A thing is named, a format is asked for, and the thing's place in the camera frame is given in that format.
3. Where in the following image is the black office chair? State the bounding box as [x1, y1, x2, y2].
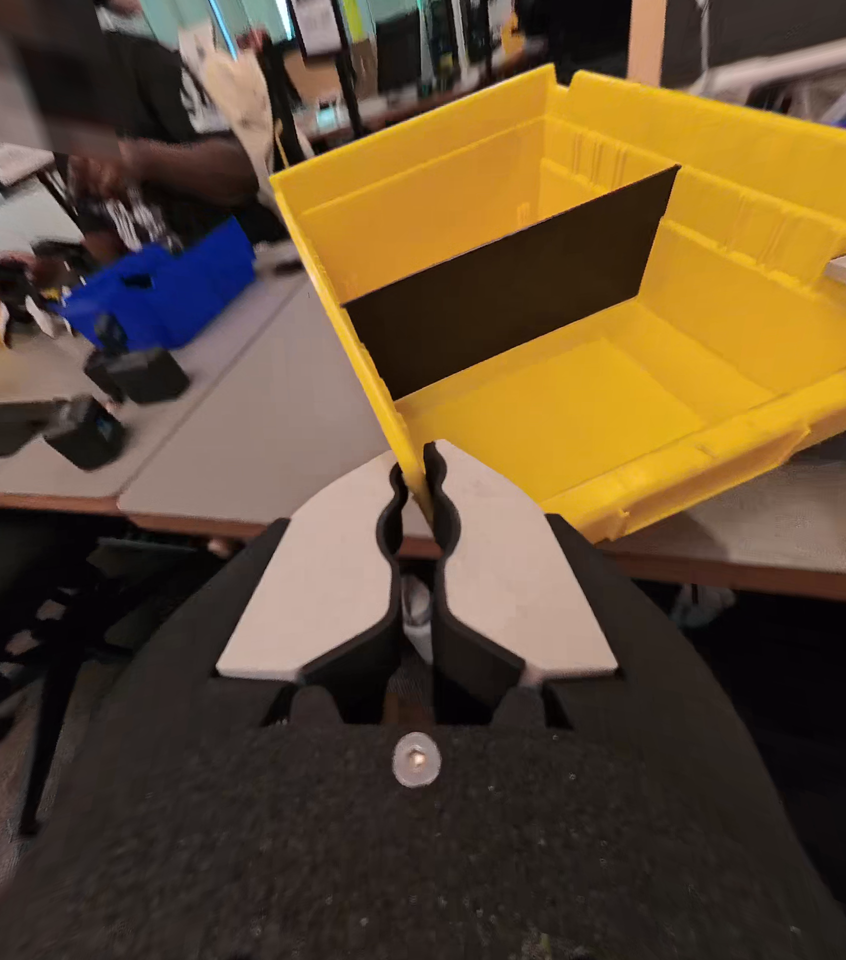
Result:
[0, 517, 192, 841]

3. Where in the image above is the blue plastic bin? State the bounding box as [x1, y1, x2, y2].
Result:
[55, 217, 258, 351]

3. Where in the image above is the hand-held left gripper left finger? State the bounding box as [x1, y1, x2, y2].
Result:
[215, 450, 405, 725]

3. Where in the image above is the black box device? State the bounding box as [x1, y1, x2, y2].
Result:
[42, 396, 128, 471]
[84, 347, 192, 406]

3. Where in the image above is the grey desk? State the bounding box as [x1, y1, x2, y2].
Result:
[117, 273, 846, 610]
[0, 172, 312, 519]

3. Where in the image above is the black bin divider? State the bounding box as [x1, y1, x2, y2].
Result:
[342, 165, 683, 402]

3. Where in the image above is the white screen stand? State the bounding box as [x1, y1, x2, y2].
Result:
[681, 22, 846, 102]

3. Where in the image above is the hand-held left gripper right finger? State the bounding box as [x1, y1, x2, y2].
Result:
[423, 439, 619, 725]

